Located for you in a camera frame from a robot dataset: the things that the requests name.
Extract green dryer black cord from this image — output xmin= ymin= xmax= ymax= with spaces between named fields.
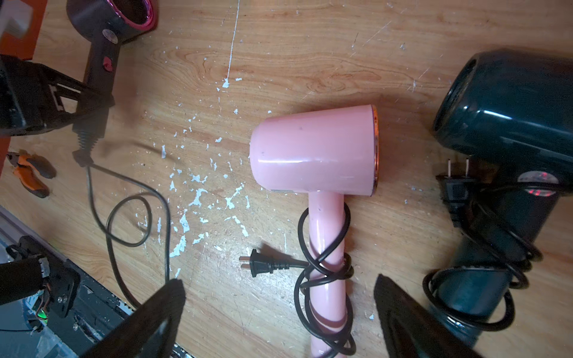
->
xmin=421 ymin=157 xmax=573 ymax=332

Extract orange handled pliers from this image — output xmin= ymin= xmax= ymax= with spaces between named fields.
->
xmin=6 ymin=152 xmax=57 ymax=198

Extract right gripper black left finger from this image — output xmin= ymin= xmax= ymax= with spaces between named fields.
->
xmin=83 ymin=279 xmax=186 ymax=358

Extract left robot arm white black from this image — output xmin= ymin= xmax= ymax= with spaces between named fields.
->
xmin=1 ymin=55 xmax=116 ymax=304

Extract orange plastic tool case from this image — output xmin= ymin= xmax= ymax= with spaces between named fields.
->
xmin=1 ymin=0 xmax=47 ymax=61

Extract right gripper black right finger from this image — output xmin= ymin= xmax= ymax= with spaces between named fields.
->
xmin=374 ymin=274 xmax=480 ymax=357

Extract pink hair dryer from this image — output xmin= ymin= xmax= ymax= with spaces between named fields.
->
xmin=249 ymin=104 xmax=379 ymax=357

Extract dark green hair dryer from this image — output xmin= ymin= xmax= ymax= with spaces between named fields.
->
xmin=423 ymin=49 xmax=572 ymax=347

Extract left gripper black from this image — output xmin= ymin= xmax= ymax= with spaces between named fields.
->
xmin=1 ymin=55 xmax=115 ymax=137

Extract pink dryer black cord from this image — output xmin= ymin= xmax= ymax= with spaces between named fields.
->
xmin=238 ymin=203 xmax=358 ymax=357

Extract black hair dryer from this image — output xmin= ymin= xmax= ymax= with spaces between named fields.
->
xmin=67 ymin=0 xmax=158 ymax=167

